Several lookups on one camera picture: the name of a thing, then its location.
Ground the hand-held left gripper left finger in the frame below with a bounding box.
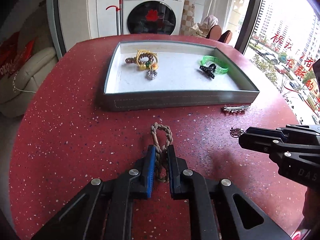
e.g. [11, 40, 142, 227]
[31, 145, 157, 240]

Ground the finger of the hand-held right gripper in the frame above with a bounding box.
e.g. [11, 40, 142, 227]
[245, 124, 320, 146]
[238, 132, 320, 161]

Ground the grey jewelry tray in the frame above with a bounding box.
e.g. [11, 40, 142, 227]
[104, 41, 260, 112]

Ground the red embroidered pillow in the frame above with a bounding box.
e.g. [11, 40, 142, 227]
[14, 37, 36, 64]

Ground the cream leather sofa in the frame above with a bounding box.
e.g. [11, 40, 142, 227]
[0, 5, 59, 118]

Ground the silver leaf hair clip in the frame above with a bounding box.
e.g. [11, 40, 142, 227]
[222, 104, 250, 115]

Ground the brown braided bracelet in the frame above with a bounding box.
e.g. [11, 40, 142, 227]
[150, 122, 173, 183]

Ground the yellow flower hair tie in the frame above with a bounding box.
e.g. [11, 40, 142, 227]
[136, 49, 159, 71]

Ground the brown round chair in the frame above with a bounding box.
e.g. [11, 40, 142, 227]
[209, 25, 222, 41]
[220, 30, 233, 44]

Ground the red printed blanket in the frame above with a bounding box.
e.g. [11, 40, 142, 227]
[0, 31, 20, 82]

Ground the white charging cable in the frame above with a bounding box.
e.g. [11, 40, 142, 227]
[12, 76, 38, 93]

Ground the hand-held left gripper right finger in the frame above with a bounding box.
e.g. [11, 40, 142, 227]
[167, 145, 292, 240]

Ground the red handled mop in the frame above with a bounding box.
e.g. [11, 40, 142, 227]
[105, 0, 123, 36]

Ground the green transparent bracelet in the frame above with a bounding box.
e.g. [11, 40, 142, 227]
[201, 55, 230, 76]

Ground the black claw hair clip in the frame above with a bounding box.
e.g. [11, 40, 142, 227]
[199, 64, 217, 80]

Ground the white washing machine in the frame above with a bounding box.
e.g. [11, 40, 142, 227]
[122, 0, 187, 36]

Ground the silver purple butterfly clip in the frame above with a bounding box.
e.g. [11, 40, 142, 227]
[229, 127, 247, 139]

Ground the brown spiral hair tie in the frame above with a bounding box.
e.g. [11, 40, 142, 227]
[125, 54, 151, 67]

